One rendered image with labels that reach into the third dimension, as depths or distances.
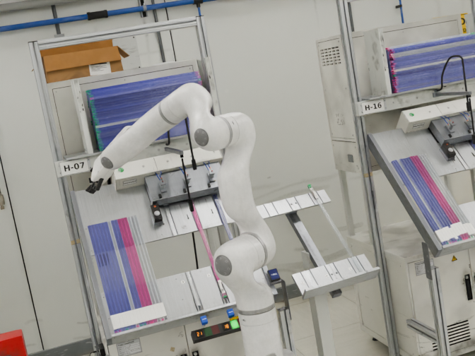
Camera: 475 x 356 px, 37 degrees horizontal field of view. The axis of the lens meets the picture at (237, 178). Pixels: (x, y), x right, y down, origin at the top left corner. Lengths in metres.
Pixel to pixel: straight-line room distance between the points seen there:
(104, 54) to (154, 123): 1.25
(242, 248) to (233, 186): 0.19
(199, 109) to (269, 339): 0.74
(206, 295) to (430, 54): 1.65
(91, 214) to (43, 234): 1.61
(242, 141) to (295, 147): 2.82
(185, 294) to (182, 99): 0.98
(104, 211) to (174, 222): 0.30
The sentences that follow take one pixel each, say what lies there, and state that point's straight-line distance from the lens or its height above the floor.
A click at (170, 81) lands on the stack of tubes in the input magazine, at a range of 3.20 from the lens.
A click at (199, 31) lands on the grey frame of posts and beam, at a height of 1.83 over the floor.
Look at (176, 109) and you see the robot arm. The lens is 2.24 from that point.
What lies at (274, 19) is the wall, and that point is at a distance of 4.96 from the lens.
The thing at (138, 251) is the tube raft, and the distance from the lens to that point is 2.99.
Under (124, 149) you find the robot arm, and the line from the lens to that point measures 2.35.
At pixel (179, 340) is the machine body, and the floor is 0.52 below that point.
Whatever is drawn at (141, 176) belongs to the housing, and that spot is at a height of 1.25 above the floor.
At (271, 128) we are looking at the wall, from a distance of 4.92.
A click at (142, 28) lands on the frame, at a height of 1.88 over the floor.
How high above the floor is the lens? 1.62
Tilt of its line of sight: 8 degrees down
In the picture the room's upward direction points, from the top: 10 degrees counter-clockwise
